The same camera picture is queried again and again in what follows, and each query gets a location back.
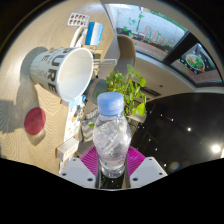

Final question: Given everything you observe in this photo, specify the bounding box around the food picture window poster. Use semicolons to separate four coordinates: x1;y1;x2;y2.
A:
179;43;224;84

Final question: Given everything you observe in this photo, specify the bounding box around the flat round red coaster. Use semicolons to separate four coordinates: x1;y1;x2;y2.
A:
23;107;47;136

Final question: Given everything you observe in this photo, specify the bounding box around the blister pill pack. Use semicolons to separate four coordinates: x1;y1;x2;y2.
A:
67;12;90;28

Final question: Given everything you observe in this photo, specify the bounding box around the green potted plant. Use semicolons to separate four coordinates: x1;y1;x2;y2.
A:
87;63;148;129

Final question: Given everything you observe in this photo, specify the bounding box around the white green tube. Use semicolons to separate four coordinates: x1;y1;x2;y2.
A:
69;26;88;48

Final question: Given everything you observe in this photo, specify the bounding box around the white mug with black lettering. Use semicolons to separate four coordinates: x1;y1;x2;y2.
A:
29;46;95;103

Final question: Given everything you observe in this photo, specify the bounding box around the clear blue-capped water bottle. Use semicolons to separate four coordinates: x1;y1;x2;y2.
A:
92;92;133;179

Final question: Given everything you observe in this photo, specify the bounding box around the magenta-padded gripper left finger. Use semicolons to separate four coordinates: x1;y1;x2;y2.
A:
59;146;100;189

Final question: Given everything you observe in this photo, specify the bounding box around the printed paper menu sheet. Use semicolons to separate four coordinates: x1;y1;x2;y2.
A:
63;96;86;143

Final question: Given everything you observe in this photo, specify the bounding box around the small blue white box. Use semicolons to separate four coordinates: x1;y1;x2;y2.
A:
84;21;105;46

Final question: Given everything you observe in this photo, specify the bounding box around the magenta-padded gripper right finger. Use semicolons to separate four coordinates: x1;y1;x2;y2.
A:
125;145;168;190

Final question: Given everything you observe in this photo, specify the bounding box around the group of ceiling spot lights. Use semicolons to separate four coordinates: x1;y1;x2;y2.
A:
159;113;224;158

